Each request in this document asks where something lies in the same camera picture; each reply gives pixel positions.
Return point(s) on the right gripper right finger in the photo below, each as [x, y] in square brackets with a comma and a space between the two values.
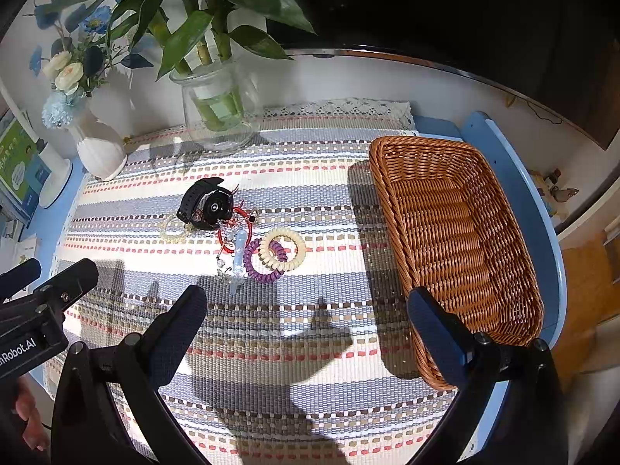
[509, 408]

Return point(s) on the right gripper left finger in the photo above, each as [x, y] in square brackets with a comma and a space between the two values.
[87, 427]

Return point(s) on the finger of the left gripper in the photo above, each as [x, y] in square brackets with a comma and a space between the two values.
[64, 289]
[18, 278]

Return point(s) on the person's left hand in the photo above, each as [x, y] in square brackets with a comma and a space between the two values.
[34, 434]

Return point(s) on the green blue book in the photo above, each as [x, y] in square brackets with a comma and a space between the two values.
[23, 173]

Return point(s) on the brown wicker basket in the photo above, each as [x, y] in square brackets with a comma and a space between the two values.
[452, 231]

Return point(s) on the glass vase with water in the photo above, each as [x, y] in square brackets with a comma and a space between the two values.
[222, 109]

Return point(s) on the striped woven table mat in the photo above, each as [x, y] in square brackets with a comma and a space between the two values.
[304, 355]

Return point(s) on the green leafy plant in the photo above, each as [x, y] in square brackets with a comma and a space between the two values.
[180, 27]

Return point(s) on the white lace doily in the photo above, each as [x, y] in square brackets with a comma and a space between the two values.
[349, 113]

